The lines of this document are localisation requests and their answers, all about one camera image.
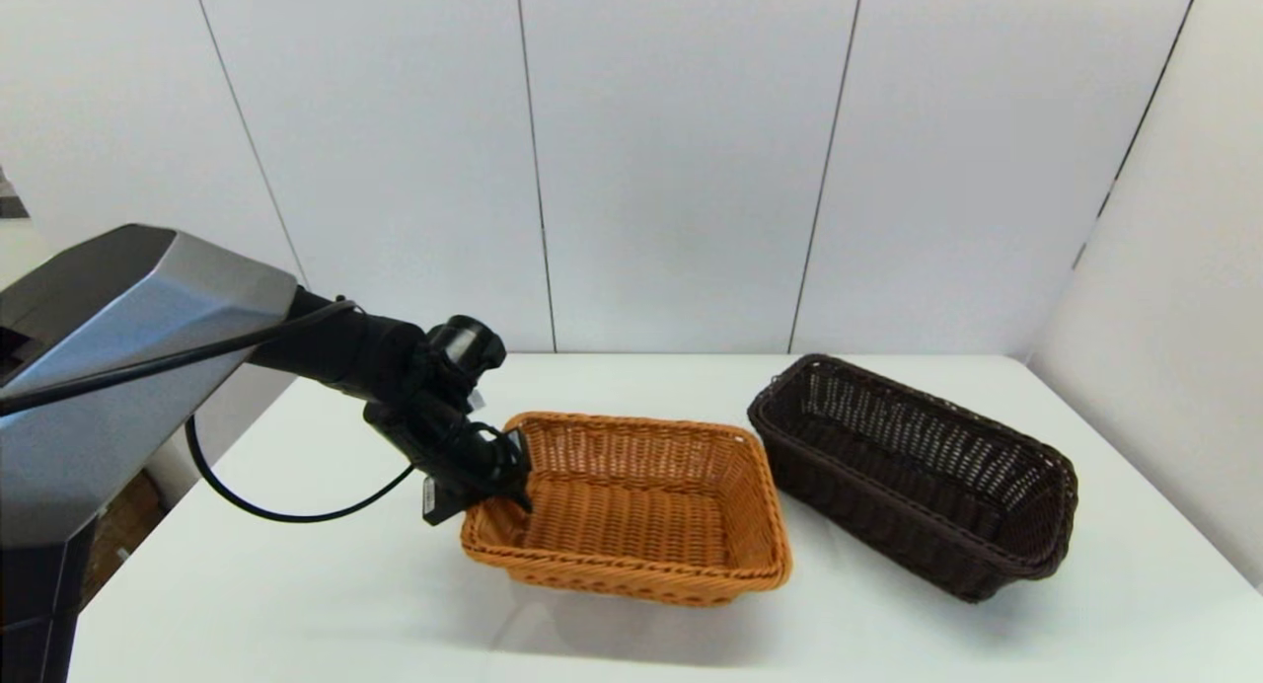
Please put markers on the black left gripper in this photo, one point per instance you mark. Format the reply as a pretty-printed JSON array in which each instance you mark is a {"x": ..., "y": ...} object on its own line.
[{"x": 449, "y": 451}]

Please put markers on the orange wicker basket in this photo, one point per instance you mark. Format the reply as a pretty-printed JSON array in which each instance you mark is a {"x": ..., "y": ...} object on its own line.
[{"x": 631, "y": 525}]

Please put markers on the dark brown wicker basket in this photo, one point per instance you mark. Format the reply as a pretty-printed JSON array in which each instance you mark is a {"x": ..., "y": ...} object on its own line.
[{"x": 898, "y": 525}]

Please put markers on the black and grey left robot arm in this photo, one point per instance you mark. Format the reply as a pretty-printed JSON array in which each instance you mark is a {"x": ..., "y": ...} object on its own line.
[{"x": 109, "y": 367}]

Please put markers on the brown cardboard box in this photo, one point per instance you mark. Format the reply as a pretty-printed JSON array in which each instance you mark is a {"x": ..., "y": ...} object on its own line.
[{"x": 118, "y": 535}]

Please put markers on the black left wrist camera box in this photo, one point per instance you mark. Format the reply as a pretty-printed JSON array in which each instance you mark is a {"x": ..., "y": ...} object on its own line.
[{"x": 444, "y": 500}]

